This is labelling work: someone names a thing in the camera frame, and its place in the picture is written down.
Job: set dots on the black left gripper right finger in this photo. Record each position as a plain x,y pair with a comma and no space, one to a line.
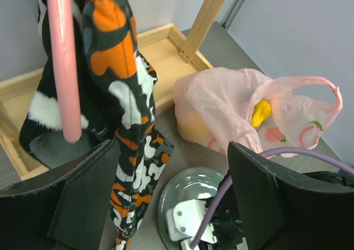
284,209

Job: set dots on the wooden clothes rack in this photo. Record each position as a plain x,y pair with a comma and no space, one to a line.
171,53

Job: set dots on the fake orange fruit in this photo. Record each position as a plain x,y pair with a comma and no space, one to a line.
193,129

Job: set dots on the pink clothes hanger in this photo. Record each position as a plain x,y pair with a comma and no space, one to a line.
64,65

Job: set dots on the pink plastic bag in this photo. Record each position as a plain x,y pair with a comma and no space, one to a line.
302,107

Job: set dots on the orange grey patterned garment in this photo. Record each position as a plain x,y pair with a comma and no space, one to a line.
126,80

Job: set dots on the black white patterned garment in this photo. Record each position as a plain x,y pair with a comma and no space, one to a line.
41,134

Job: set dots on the grey round plate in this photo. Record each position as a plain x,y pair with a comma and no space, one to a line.
194,183

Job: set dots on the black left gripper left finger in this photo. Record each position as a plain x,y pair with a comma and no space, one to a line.
63,208

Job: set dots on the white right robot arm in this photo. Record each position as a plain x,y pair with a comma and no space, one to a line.
224,231

